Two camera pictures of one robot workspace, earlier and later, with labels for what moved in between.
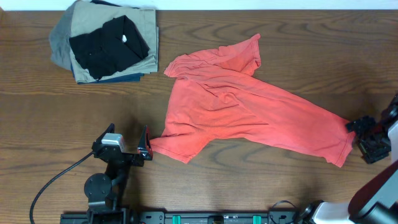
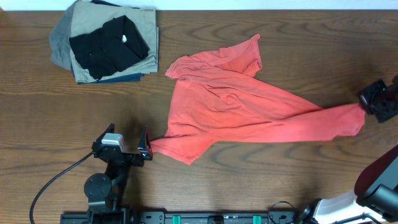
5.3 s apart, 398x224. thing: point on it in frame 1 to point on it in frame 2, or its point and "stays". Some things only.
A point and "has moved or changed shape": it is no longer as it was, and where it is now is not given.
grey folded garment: (60, 38) stays
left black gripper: (123, 156) stays
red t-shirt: (214, 96) has moved or changed shape
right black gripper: (374, 137) to (379, 101)
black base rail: (130, 217) stays
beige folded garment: (88, 16) stays
